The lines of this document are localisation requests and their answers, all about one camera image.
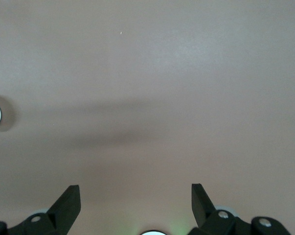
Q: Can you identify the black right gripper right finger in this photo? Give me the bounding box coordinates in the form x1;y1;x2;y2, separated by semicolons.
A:
187;183;291;235

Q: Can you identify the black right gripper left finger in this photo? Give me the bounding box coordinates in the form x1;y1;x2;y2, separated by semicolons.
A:
0;185;81;235

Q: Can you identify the brown table mat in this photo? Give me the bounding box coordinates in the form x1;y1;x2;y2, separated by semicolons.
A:
0;0;295;235

